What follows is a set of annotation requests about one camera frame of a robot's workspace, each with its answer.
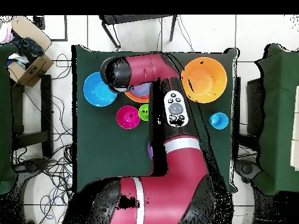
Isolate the blue cup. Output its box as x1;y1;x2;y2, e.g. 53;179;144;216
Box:
208;111;230;131

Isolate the cardboard box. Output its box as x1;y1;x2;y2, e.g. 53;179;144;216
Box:
6;16;54;88

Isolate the green cup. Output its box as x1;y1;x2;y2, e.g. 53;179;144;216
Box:
138;103;150;122

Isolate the large blue bowl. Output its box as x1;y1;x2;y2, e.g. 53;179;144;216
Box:
83;71;119;108

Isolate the black bench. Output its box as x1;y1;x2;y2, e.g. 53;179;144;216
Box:
10;74;53;159

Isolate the green cloth covered table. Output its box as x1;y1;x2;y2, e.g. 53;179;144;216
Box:
0;43;17;194
254;43;299;196

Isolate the pink bowl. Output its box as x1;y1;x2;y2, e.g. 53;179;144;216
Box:
116;105;141;130

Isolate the black metal stand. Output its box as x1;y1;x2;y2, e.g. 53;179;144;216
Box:
99;14;178;50

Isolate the medium blue bowl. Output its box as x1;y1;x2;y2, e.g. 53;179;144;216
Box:
130;82;152;98

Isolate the tangle of floor cables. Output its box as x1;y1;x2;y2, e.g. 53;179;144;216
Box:
13;53;89;220

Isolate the beige board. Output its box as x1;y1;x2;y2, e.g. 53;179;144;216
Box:
290;97;299;171

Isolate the dark green tablecloth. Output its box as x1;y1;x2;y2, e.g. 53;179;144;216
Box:
71;44;239;194

